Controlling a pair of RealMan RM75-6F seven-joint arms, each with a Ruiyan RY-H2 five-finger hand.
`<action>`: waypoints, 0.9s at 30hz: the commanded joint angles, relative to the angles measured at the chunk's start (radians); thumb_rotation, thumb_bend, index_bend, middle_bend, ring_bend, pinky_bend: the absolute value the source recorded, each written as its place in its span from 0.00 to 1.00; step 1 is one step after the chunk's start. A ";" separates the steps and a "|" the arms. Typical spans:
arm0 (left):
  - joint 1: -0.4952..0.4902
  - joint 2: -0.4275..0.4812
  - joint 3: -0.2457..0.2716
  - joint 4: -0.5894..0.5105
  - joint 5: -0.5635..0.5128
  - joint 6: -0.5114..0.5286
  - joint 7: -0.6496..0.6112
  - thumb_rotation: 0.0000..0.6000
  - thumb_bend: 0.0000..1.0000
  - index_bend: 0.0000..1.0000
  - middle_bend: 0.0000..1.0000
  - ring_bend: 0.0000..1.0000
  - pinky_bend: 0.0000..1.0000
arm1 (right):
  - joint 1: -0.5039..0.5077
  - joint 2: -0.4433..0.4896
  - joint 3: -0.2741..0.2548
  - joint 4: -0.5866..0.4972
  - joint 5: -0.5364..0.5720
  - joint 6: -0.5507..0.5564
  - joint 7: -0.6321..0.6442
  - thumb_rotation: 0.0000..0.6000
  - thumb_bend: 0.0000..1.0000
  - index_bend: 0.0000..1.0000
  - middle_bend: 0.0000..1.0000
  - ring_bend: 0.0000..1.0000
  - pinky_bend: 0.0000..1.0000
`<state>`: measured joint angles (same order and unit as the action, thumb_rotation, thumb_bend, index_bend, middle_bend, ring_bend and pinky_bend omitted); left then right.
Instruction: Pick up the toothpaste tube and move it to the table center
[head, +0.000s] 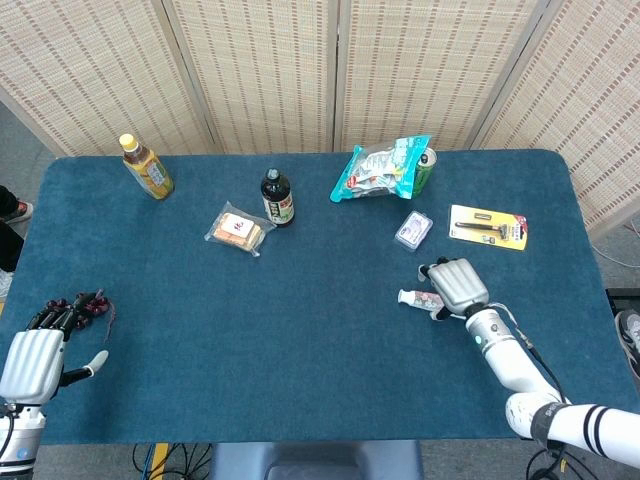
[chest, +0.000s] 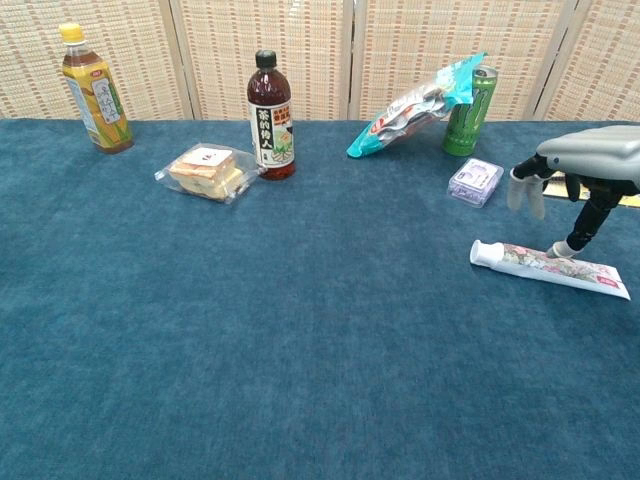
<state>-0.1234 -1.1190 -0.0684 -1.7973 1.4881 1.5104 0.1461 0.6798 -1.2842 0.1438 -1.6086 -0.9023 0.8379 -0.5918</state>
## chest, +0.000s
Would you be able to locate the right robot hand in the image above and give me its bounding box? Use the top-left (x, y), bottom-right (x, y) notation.
top-left (506, 124), bottom-right (640, 260)

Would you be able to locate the floral white toothpaste tube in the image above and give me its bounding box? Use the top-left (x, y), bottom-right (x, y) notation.
top-left (469, 239), bottom-right (632, 301)

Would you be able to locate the dark tea bottle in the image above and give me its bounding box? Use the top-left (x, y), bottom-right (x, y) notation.
top-left (247, 49), bottom-right (296, 181)

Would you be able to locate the yellow tea bottle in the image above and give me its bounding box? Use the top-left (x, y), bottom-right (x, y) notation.
top-left (58, 23), bottom-right (135, 155)

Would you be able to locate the black razor on yellow card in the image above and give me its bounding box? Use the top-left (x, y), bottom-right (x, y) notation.
top-left (542, 170), bottom-right (640, 207)

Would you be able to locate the small purple plastic box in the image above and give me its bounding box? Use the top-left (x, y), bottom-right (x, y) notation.
top-left (446, 157), bottom-right (505, 209)

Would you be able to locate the green energy drink can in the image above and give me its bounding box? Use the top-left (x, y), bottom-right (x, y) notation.
top-left (440, 64), bottom-right (500, 158)

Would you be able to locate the teal snack bag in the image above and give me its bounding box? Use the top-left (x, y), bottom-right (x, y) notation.
top-left (346, 52), bottom-right (489, 160)

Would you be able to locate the blue tablecloth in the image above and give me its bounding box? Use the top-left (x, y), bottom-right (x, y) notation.
top-left (0, 118), bottom-right (640, 480)

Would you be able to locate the bamboo folding screen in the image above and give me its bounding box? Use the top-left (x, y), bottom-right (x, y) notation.
top-left (0, 0), bottom-right (640, 122)

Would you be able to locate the packaged sliced bread sandwich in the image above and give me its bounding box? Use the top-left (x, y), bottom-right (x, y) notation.
top-left (153, 143), bottom-right (265, 205)

